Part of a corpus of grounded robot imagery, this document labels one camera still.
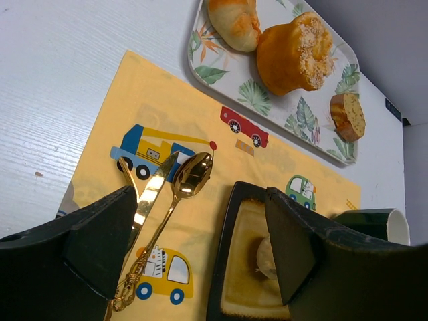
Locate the orange twisted bread roll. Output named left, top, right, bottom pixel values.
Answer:
left=207, top=0, right=261, bottom=53

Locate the black square amber plate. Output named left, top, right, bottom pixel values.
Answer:
left=206, top=181, right=290, bottom=320

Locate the small round bread bun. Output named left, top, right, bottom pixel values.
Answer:
left=256, top=236, right=278, bottom=280

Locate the sliced herb bread piece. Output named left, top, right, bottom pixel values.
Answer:
left=330, top=93, right=366, bottom=142

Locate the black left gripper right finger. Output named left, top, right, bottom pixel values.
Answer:
left=265, top=187, right=427, bottom=320

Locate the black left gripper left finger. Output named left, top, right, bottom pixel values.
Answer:
left=1, top=186, right=137, bottom=320

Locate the gold knife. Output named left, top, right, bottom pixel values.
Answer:
left=103, top=150, right=181, bottom=321

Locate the yellow vehicle print placemat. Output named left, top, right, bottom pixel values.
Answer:
left=59, top=51, right=361, bottom=320

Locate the gold fork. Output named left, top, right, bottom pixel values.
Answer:
left=118, top=157, right=139, bottom=201

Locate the gold spoon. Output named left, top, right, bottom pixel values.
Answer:
left=105, top=152, right=214, bottom=320

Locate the dark green mug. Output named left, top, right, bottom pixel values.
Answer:
left=332, top=208, right=410, bottom=245

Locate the floral white serving tray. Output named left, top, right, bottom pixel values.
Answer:
left=187, top=1, right=360, bottom=165

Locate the orange sugared bundt bread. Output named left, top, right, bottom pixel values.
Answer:
left=256, top=12, right=334, bottom=96

